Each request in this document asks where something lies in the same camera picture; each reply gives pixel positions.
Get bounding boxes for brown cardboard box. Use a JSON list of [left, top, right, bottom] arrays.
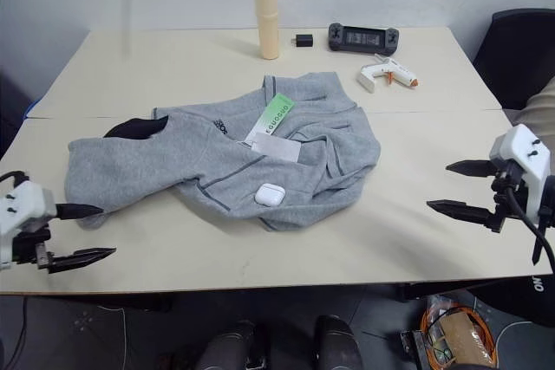
[[435, 313, 489, 369]]

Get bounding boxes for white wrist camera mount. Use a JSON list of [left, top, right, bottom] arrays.
[[0, 180, 58, 271], [488, 123, 555, 229]]

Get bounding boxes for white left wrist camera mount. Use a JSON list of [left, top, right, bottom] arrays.
[[0, 180, 58, 271]]

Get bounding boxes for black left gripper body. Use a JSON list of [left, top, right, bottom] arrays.
[[12, 221, 56, 272]]

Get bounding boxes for grey zip-up hoodie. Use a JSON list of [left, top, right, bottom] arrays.
[[64, 72, 382, 233]]

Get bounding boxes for white paper clothing tag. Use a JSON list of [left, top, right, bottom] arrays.
[[248, 131, 304, 163]]

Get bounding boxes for small black power adapter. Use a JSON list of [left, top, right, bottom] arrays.
[[291, 33, 317, 49]]

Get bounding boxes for black office chair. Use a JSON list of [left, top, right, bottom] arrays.
[[471, 8, 555, 112]]

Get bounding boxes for white hot glue gun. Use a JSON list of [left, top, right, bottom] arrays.
[[356, 53, 421, 94]]

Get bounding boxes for tall cream plastic bottle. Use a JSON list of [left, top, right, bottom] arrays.
[[253, 0, 281, 61]]

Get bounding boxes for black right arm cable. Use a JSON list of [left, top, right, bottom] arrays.
[[502, 177, 555, 268]]

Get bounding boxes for green paper clothing tag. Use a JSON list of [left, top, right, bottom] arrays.
[[245, 93, 297, 143]]

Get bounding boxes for black object with white lettering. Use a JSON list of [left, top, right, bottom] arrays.
[[470, 269, 555, 330]]

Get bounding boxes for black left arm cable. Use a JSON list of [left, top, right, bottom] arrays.
[[0, 170, 30, 187]]

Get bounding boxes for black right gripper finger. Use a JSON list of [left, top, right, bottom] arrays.
[[426, 198, 500, 227], [445, 159, 497, 179]]

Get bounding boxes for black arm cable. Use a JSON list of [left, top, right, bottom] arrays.
[[502, 177, 555, 268], [0, 170, 30, 187]]

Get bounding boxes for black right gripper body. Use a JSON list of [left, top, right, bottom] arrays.
[[489, 160, 529, 233]]

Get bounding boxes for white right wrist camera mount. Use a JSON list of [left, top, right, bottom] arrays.
[[488, 123, 555, 229]]

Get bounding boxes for black table frame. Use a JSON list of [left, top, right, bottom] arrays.
[[0, 282, 476, 314]]

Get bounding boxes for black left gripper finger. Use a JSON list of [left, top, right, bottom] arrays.
[[55, 203, 106, 221], [46, 247, 118, 276]]

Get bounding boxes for orange coiled cable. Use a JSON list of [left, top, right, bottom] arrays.
[[416, 295, 500, 370]]

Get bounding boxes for white earbuds case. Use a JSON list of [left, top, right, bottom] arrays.
[[253, 184, 286, 207]]

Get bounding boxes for dark rounded shape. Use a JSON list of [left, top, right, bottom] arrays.
[[312, 314, 364, 370], [199, 320, 270, 370]]

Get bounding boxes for black handheld controller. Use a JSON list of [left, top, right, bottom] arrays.
[[327, 22, 402, 53]]

